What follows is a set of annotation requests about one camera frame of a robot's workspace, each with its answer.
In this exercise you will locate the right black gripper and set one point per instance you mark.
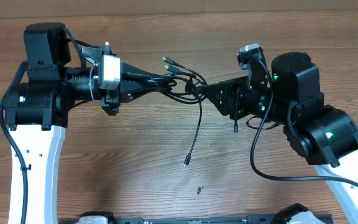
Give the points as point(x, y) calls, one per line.
point(236, 99)

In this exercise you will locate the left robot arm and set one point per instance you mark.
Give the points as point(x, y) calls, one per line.
point(60, 73)

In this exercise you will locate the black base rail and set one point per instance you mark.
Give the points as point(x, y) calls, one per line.
point(295, 213)

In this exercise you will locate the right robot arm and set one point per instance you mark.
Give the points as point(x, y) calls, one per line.
point(287, 92)

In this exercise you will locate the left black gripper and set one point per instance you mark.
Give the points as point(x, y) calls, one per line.
point(126, 89)

